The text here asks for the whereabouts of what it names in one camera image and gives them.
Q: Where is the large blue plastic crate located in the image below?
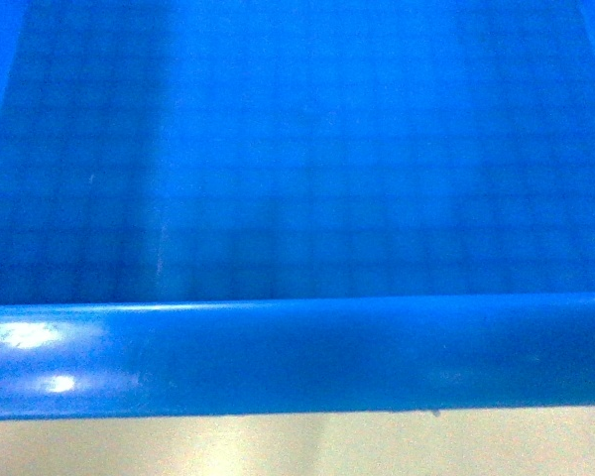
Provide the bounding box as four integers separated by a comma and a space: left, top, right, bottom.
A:
0, 1, 595, 420

